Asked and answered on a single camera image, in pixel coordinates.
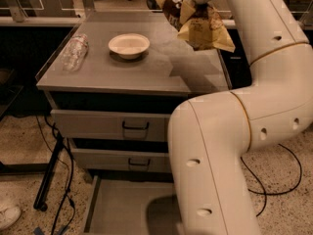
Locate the black cables left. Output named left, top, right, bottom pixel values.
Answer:
left=34, top=115, right=76, bottom=235

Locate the brown yellow chip bag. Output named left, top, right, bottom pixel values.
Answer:
left=156, top=0, right=235, bottom=52

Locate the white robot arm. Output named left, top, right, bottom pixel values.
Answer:
left=168, top=0, right=313, bottom=235

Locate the white paper bowl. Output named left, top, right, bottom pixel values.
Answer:
left=108, top=33, right=150, bottom=60

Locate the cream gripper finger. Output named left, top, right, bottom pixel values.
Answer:
left=180, top=0, right=196, bottom=24

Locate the black table leg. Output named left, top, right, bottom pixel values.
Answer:
left=33, top=133, right=63, bottom=212

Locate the grey drawer cabinet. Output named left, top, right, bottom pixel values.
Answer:
left=36, top=11, right=233, bottom=184

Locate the grey open bottom drawer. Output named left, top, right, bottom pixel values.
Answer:
left=81, top=176, right=185, bottom=235

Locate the grey middle drawer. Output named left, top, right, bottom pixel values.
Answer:
left=69, top=138, right=171, bottom=173

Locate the black floor cable loop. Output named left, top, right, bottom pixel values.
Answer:
left=240, top=143, right=303, bottom=217

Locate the white shoe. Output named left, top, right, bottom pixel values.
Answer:
left=0, top=206, right=22, bottom=230

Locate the clear plastic water bottle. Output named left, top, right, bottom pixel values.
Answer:
left=61, top=33, right=89, bottom=71

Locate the grey top drawer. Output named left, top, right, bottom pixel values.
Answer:
left=51, top=110, right=169, bottom=142

